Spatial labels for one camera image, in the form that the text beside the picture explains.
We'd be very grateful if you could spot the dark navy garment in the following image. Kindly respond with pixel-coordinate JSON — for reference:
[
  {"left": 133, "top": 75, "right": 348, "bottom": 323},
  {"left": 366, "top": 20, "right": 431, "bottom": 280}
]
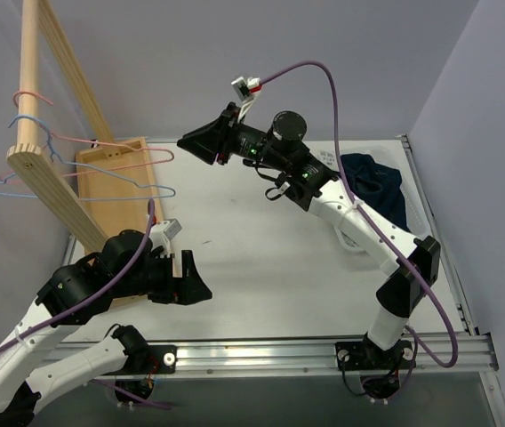
[{"left": 341, "top": 153, "right": 409, "bottom": 231}]

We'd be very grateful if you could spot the light blue wire hanger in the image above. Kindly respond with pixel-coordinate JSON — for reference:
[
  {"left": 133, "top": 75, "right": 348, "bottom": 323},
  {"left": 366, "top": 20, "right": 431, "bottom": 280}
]
[{"left": 0, "top": 114, "right": 177, "bottom": 202}]

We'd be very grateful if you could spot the pink wire hanger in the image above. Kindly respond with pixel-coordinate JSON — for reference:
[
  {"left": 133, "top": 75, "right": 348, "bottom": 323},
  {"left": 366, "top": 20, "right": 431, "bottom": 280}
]
[{"left": 12, "top": 90, "right": 175, "bottom": 171}]

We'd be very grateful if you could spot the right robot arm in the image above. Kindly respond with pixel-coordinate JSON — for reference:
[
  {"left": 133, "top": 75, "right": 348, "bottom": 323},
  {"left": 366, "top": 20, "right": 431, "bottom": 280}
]
[{"left": 177, "top": 103, "right": 440, "bottom": 367}]

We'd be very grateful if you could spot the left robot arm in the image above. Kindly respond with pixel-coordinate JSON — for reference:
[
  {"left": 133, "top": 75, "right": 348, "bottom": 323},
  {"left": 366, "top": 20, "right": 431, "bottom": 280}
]
[{"left": 0, "top": 230, "right": 212, "bottom": 426}]

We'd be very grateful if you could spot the wooden clothes rack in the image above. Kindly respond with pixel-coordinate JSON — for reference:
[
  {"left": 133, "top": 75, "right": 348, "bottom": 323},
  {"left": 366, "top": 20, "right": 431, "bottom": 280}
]
[{"left": 6, "top": 1, "right": 173, "bottom": 252}]

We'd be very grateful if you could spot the clear plastic basket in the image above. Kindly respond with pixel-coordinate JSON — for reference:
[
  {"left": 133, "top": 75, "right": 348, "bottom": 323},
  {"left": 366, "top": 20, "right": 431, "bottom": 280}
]
[{"left": 340, "top": 141, "right": 431, "bottom": 239}]

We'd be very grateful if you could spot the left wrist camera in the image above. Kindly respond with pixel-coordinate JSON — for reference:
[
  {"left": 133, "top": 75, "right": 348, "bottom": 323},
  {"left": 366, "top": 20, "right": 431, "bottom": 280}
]
[{"left": 149, "top": 218, "right": 182, "bottom": 257}]

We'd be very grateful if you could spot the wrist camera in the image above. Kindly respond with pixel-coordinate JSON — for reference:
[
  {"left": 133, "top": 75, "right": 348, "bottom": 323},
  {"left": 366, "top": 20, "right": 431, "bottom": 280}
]
[
  {"left": 149, "top": 218, "right": 182, "bottom": 257},
  {"left": 231, "top": 76, "right": 262, "bottom": 123}
]

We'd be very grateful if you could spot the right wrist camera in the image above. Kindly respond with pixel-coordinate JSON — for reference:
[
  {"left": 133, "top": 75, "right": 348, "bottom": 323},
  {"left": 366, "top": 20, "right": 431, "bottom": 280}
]
[{"left": 231, "top": 76, "right": 262, "bottom": 123}]

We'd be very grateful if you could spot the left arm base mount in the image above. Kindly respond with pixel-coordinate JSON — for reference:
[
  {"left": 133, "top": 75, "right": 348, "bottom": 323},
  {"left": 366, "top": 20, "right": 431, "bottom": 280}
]
[{"left": 114, "top": 345, "right": 177, "bottom": 404}]

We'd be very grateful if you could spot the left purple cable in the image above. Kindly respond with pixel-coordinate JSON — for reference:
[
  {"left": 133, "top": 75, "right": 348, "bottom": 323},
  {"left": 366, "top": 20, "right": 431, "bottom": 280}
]
[{"left": 0, "top": 197, "right": 178, "bottom": 410}]

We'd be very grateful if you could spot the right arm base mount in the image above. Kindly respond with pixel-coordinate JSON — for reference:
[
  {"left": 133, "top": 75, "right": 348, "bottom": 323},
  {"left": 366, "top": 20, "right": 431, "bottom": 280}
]
[{"left": 334, "top": 335, "right": 418, "bottom": 406}]

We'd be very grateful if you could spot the aluminium mounting rail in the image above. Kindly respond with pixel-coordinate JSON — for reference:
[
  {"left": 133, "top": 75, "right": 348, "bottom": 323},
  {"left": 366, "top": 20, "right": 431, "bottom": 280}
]
[{"left": 171, "top": 334, "right": 499, "bottom": 379}]

